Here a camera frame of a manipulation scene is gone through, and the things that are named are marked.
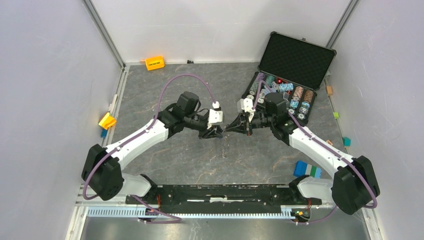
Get yellow orange block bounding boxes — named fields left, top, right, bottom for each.
left=98, top=112, right=117, bottom=130

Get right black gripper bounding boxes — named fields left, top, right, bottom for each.
left=225, top=112, right=275, bottom=137

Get teal cube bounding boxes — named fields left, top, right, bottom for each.
left=342, top=136, right=351, bottom=147

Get blue white green block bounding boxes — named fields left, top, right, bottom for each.
left=293, top=160, right=322, bottom=179

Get orange small cube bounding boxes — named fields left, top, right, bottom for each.
left=326, top=86, right=333, bottom=96

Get large metal disc keyring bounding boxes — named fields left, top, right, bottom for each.
left=220, top=133, right=227, bottom=159

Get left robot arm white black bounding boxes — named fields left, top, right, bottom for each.
left=81, top=91, right=224, bottom=204

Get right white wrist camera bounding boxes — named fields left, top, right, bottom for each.
left=237, top=98, right=256, bottom=122

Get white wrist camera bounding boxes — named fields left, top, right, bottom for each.
left=237, top=98, right=256, bottom=122
left=207, top=101, right=224, bottom=129

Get small blue block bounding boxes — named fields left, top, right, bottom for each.
left=100, top=129, right=108, bottom=139

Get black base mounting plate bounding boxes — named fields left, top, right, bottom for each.
left=141, top=183, right=322, bottom=214

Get black poker chip case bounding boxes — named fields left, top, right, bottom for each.
left=241, top=31, right=337, bottom=125

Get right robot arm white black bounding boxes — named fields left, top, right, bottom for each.
left=225, top=92, right=380, bottom=215

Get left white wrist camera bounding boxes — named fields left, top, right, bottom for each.
left=207, top=101, right=224, bottom=129

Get orange plastic block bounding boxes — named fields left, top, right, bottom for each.
left=144, top=56, right=165, bottom=71

